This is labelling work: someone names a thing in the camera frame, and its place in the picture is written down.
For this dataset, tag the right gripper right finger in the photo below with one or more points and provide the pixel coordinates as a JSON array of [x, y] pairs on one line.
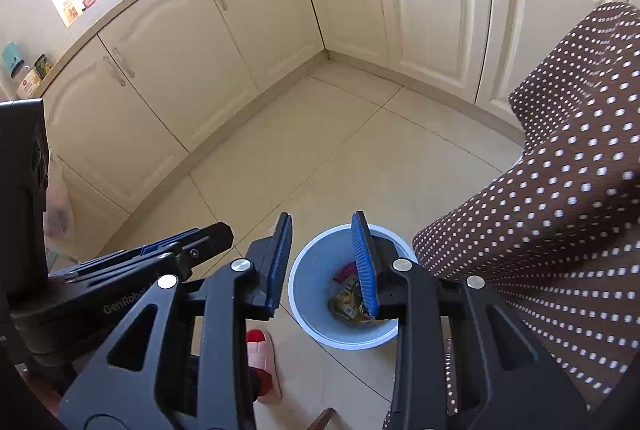
[[464, 360]]

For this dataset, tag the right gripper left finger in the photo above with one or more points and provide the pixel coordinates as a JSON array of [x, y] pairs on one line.
[[178, 358]]

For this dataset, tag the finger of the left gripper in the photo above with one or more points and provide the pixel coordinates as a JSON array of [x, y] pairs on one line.
[[194, 246], [118, 262]]

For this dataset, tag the pink foil wrapper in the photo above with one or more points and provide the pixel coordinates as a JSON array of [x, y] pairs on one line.
[[343, 274]]

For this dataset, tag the gold snack bag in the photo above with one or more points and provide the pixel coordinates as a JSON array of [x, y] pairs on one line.
[[347, 304]]

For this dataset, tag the blue plastic trash bin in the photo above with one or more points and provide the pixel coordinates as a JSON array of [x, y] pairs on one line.
[[311, 285]]

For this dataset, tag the pink slipper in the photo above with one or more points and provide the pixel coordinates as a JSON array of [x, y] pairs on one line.
[[264, 380]]

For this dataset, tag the brown polka dot tablecloth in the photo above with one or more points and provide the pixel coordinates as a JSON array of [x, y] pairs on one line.
[[557, 234]]

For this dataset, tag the lower cabinets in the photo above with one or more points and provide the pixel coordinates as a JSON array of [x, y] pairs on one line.
[[152, 80]]

